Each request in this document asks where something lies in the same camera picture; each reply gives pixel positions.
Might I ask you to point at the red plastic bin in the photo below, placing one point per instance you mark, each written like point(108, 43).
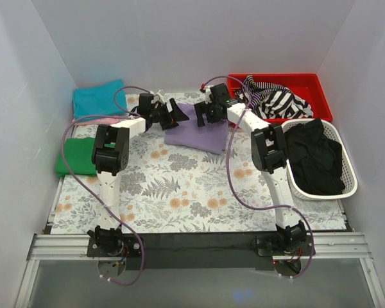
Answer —
point(305, 85)

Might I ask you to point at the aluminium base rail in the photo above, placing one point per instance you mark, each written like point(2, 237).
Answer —
point(201, 270)

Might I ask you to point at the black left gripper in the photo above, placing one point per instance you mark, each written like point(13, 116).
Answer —
point(168, 116)

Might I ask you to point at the green folded t shirt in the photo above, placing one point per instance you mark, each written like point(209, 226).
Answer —
point(78, 154)

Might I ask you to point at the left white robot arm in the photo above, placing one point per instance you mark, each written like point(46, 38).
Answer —
point(110, 155)

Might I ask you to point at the black garment in basket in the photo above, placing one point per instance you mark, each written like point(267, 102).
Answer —
point(316, 160)

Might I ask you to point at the pink folded t shirt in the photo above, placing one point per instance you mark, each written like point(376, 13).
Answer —
point(96, 121)

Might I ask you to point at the teal folded t shirt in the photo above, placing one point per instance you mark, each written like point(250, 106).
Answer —
point(99, 100)

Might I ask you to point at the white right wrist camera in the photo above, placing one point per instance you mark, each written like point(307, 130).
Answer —
point(206, 90)

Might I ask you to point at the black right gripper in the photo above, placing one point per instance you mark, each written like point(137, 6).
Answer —
point(205, 111)

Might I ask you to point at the lilac purple t shirt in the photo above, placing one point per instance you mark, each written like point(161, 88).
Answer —
point(210, 138)

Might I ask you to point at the black white striped shirt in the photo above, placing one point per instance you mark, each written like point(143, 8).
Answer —
point(274, 101)

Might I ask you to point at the white perforated laundry basket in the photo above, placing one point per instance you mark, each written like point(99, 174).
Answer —
point(348, 174)

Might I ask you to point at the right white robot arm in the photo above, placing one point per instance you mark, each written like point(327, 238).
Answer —
point(269, 156)

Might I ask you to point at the floral patterned table cloth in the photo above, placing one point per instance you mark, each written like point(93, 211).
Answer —
point(169, 188)

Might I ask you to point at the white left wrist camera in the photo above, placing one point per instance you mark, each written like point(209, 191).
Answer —
point(158, 96)

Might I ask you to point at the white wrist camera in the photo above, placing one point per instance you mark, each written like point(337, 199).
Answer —
point(206, 90)
point(158, 96)

